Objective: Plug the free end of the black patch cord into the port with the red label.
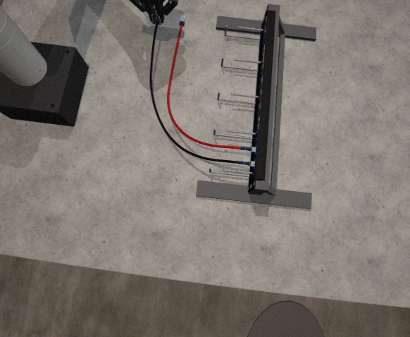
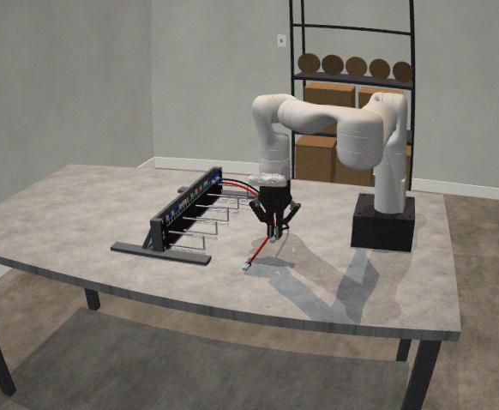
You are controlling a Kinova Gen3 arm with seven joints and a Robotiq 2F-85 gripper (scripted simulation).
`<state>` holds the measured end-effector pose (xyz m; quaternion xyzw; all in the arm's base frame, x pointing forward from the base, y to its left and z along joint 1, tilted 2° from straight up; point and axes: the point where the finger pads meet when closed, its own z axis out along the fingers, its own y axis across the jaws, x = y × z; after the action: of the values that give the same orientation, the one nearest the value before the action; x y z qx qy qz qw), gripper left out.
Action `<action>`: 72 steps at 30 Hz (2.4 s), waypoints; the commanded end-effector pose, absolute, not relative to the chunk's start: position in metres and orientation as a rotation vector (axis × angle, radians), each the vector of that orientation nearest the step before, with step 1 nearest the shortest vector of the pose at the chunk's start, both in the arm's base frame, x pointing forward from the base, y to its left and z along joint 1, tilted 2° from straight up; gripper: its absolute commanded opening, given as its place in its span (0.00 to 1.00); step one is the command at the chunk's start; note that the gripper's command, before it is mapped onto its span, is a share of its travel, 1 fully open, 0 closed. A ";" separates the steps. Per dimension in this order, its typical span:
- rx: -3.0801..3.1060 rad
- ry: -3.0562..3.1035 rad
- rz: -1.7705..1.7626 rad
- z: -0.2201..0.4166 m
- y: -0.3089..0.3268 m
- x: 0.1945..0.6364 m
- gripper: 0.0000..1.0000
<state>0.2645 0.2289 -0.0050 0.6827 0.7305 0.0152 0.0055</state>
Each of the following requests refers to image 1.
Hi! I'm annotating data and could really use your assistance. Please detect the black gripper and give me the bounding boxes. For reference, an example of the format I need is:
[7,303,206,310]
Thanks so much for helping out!
[130,0,178,25]

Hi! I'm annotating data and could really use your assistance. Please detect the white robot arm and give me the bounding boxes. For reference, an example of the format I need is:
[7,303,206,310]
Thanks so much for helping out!
[0,6,47,86]

